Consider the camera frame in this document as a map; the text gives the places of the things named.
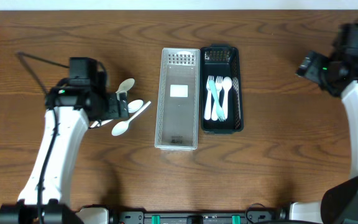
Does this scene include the white plastic fork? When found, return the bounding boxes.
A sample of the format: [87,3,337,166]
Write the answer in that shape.
[209,76,225,121]
[204,75,214,120]

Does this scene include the mint green plastic fork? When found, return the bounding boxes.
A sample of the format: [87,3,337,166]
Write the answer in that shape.
[208,77,226,122]

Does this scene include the white thick plastic spoon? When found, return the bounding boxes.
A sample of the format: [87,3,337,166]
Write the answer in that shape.
[222,77,232,119]

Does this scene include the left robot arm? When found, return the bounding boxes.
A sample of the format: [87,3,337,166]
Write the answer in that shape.
[0,86,143,223]

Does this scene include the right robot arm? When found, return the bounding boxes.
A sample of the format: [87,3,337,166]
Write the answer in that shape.
[287,50,358,223]

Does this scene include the white spoon top left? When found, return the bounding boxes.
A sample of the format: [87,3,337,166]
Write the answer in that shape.
[116,78,135,94]

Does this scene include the white spoon lowest left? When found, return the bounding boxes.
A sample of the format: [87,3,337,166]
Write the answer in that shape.
[111,101,151,136]

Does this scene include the clear plastic mesh basket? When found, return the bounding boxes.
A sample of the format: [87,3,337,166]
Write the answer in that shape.
[155,48,200,151]

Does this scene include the dark green mesh basket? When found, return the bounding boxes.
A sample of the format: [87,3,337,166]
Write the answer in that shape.
[200,44,244,134]

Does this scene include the left black cable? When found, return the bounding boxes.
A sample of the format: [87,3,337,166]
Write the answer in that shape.
[16,51,71,224]

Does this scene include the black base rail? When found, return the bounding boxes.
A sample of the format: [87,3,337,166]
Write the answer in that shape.
[109,208,278,224]

